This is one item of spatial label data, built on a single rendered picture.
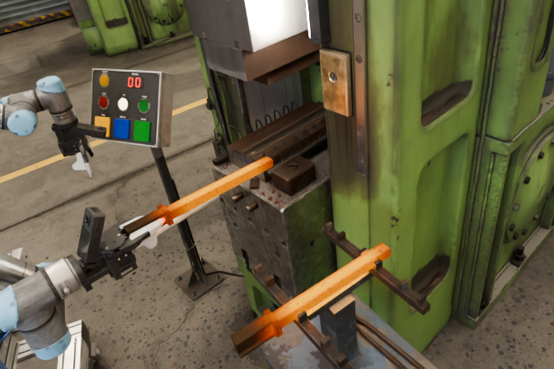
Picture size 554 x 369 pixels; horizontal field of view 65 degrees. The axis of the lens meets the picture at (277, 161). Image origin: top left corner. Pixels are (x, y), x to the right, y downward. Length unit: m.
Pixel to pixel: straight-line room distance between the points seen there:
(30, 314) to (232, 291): 1.47
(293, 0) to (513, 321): 1.66
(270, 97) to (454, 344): 1.29
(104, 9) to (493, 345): 5.53
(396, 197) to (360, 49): 0.42
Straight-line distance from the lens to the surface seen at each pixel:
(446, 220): 1.73
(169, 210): 1.04
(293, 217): 1.36
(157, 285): 2.51
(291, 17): 1.25
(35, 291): 0.99
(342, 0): 1.09
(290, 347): 1.21
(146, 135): 1.70
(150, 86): 1.70
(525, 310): 2.32
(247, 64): 1.24
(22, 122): 1.47
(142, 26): 6.25
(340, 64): 1.13
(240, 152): 1.46
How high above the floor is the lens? 1.75
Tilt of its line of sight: 34 degrees down
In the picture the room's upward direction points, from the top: 9 degrees counter-clockwise
